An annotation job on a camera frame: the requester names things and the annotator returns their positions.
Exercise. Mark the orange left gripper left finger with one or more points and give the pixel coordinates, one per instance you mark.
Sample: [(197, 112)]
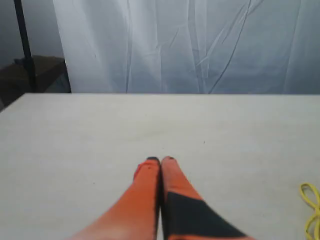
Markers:
[(135, 215)]

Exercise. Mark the dark brown furniture piece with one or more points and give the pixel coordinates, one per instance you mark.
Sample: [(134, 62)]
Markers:
[(51, 76)]

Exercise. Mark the black stand pole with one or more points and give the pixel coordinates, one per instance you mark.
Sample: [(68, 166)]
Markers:
[(27, 61)]

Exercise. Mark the white backdrop curtain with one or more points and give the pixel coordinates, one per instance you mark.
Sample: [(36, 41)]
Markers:
[(191, 46)]

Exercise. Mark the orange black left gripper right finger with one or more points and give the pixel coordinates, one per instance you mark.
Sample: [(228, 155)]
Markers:
[(185, 214)]

